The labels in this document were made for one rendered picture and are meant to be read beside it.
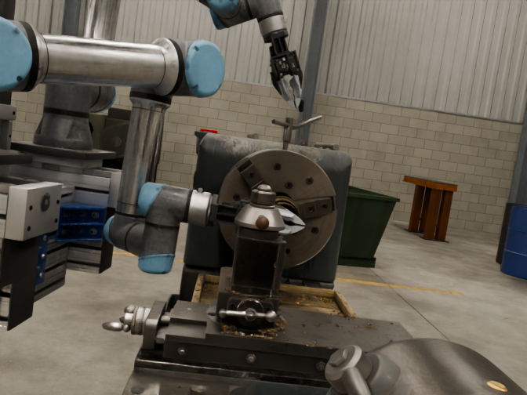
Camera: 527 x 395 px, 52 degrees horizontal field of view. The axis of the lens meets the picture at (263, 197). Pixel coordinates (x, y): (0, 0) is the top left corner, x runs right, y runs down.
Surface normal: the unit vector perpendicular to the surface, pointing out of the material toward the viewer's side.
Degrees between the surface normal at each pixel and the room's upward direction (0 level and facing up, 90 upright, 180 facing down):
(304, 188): 90
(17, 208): 90
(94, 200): 90
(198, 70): 89
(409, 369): 24
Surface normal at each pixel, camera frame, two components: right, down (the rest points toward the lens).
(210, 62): 0.80, 0.15
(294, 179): 0.05, 0.11
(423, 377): -0.27, -0.95
